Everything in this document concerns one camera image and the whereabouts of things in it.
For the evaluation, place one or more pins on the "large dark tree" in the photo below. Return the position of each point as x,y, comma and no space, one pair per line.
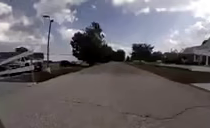
89,45

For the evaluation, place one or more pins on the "grey concrete path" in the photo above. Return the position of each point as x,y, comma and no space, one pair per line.
106,96

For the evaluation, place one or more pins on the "group of distant trees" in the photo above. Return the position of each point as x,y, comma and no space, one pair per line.
142,51

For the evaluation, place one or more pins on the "dark car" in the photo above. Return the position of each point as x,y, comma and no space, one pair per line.
65,63

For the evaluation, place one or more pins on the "grass strip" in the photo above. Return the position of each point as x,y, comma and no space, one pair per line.
173,74
49,74

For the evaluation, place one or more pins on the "street lamp pole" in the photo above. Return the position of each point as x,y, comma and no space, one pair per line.
48,43

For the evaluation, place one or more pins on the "low distant building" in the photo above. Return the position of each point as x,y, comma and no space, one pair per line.
38,55

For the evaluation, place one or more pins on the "grey driveway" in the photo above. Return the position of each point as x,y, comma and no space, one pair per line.
8,90

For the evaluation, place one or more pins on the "pale concrete walkway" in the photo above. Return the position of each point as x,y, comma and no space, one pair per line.
206,69

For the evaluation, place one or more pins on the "pale gabled building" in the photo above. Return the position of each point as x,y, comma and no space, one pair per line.
206,50

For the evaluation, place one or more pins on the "white rail fence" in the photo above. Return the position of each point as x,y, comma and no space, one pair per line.
13,70

